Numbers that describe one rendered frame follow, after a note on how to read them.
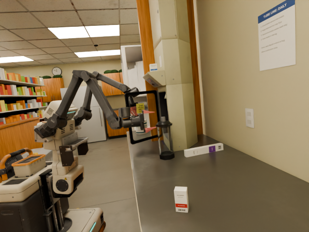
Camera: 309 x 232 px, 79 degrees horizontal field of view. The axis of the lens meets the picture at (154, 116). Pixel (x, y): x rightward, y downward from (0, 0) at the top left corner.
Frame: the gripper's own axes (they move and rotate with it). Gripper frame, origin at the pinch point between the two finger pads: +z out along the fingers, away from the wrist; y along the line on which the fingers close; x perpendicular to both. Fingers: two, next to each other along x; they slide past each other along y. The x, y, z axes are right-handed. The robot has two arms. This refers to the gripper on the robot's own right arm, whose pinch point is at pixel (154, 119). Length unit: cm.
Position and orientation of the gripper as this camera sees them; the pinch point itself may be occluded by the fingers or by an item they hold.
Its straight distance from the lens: 119.7
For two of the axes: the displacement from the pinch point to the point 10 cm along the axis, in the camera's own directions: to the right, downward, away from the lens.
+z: 9.8, -1.2, 1.6
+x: -1.7, -0.9, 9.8
